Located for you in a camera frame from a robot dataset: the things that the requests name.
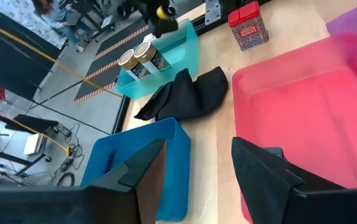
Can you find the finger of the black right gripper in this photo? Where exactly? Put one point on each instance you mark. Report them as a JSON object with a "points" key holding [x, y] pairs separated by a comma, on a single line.
{"points": [[165, 28]]}

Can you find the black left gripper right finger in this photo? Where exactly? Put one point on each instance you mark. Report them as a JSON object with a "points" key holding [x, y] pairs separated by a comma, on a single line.
{"points": [[274, 193]]}

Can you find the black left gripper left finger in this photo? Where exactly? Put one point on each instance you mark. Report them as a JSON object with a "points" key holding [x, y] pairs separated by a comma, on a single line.
{"points": [[103, 205]]}

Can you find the red-lid paprika tin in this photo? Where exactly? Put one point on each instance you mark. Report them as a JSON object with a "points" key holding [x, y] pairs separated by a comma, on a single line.
{"points": [[248, 31]]}

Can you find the teal plastic bin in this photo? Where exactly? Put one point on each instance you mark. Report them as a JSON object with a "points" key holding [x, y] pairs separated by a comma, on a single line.
{"points": [[178, 53]]}

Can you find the black mat striped edge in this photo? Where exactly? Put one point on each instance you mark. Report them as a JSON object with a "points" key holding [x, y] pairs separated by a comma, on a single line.
{"points": [[125, 29], [103, 81]]}

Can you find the black cloth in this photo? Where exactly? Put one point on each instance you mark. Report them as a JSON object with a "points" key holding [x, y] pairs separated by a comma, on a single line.
{"points": [[190, 96]]}

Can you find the blue plastic bin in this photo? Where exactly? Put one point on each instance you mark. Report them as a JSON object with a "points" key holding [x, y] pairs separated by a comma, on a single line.
{"points": [[172, 161]]}

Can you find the black power strip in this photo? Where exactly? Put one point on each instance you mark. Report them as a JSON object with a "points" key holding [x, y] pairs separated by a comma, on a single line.
{"points": [[63, 130]]}

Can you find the pink plastic bin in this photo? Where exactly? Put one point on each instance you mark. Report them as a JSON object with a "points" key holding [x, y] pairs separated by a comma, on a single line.
{"points": [[306, 109]]}

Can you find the white box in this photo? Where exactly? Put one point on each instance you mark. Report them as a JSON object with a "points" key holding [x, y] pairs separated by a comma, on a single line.
{"points": [[33, 144]]}

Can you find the person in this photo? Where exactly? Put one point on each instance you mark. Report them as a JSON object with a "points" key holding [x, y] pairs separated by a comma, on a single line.
{"points": [[59, 15]]}

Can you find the black flat panel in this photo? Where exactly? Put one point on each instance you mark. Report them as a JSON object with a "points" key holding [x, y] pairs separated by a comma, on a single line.
{"points": [[35, 123]]}

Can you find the white patterned rug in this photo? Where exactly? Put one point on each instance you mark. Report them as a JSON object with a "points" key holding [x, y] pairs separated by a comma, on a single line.
{"points": [[16, 12]]}

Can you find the black room divider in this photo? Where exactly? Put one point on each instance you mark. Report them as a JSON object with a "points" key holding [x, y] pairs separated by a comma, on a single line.
{"points": [[10, 62]]}

